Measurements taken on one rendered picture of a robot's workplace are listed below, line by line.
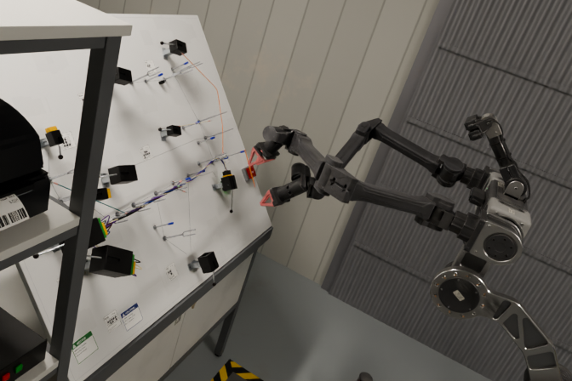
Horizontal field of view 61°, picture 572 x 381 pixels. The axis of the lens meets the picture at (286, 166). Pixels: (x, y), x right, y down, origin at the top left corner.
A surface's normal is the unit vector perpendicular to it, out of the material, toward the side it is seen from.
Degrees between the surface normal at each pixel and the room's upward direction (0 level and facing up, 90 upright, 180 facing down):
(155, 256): 50
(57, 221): 0
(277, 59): 90
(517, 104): 90
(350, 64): 90
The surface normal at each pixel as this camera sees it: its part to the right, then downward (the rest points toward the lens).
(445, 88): -0.39, 0.27
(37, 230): 0.29, -0.87
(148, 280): 0.85, -0.23
